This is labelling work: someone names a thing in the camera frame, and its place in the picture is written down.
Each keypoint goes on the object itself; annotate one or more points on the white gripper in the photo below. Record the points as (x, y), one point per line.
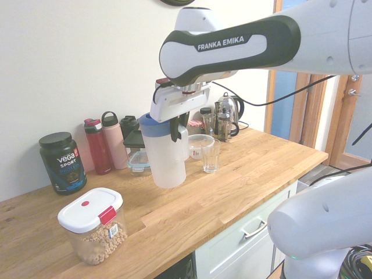
(174, 104)

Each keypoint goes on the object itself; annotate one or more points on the translucent pitcher with blue lid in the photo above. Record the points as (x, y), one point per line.
(167, 157)

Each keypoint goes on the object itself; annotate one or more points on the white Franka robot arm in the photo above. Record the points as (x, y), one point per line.
(232, 43)

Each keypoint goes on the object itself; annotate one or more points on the pink water bottle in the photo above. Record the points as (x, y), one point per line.
(114, 145)

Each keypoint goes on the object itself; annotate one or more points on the dark red water bottle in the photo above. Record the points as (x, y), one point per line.
(97, 151)

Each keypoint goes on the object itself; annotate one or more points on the jar with red gingham lid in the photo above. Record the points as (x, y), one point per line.
(195, 125)

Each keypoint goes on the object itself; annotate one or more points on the white plastic bowl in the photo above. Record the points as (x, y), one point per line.
(195, 145)

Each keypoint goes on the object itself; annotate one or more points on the jar with black lid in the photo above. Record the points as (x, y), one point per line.
(205, 111)

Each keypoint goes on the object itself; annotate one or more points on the plain clear glass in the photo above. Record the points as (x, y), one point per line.
(209, 122)

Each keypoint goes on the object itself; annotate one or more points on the small glass shaker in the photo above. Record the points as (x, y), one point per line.
(210, 132)

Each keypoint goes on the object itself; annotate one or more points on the glass French press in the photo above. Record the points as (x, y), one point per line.
(223, 128)

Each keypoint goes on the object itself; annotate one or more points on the clear faceted drinking glass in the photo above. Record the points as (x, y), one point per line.
(210, 157)

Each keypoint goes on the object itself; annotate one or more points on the clear container with dark lid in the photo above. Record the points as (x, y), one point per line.
(133, 139)

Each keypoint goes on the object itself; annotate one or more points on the black shaker bottle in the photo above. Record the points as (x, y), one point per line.
(129, 123)

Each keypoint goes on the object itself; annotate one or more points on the glass container with teal lid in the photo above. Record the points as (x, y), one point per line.
(138, 162)

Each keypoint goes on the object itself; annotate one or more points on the stainless steel kettle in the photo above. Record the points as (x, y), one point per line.
(232, 106)

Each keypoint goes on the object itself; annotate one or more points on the black Vega protein tub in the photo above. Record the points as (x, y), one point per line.
(64, 165)

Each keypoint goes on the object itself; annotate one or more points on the cereal container with white lid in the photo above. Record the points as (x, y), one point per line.
(90, 215)

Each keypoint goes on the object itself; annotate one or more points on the pale green cabinet drawer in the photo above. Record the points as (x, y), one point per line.
(232, 253)

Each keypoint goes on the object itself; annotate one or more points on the black built-in appliance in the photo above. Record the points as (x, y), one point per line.
(183, 268)

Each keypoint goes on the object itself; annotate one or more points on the yellow black box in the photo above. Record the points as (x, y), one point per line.
(366, 263)

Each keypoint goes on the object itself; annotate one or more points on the red black wrist camera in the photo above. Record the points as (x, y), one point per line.
(162, 82)

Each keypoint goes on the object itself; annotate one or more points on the black round wall object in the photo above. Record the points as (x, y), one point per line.
(177, 1)

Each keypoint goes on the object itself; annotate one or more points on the wooden door frame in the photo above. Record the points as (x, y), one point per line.
(314, 116)

